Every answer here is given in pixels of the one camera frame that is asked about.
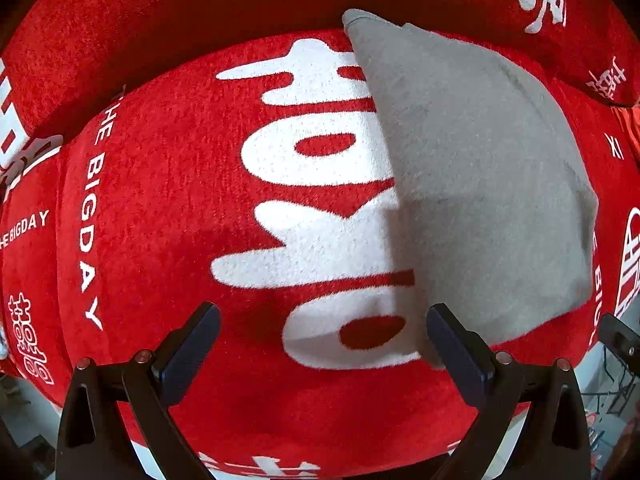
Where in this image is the metal wire rack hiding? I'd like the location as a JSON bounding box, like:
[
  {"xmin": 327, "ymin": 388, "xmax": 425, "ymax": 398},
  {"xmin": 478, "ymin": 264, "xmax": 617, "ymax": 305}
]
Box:
[{"xmin": 597, "ymin": 350, "xmax": 640, "ymax": 417}]

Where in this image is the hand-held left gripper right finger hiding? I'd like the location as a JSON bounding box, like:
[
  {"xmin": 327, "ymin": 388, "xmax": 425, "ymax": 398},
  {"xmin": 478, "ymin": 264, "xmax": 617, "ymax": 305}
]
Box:
[{"xmin": 426, "ymin": 302, "xmax": 594, "ymax": 480}]

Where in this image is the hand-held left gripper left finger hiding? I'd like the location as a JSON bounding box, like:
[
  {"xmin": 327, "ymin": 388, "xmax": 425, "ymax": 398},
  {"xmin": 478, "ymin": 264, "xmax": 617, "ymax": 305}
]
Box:
[{"xmin": 54, "ymin": 301, "xmax": 222, "ymax": 480}]

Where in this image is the red printed blanket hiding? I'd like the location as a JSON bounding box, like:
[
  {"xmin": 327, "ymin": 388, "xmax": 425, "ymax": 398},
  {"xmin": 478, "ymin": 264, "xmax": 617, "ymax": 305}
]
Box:
[{"xmin": 0, "ymin": 0, "xmax": 640, "ymax": 478}]

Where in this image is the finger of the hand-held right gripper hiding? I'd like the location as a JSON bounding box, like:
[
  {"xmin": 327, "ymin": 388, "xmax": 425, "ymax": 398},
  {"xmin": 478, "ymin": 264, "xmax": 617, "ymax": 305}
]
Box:
[{"xmin": 598, "ymin": 312, "xmax": 640, "ymax": 361}]

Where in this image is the grey small cloth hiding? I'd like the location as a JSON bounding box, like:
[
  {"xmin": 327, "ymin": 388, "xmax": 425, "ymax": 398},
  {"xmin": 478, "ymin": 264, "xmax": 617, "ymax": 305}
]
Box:
[{"xmin": 341, "ymin": 8, "xmax": 600, "ymax": 371}]

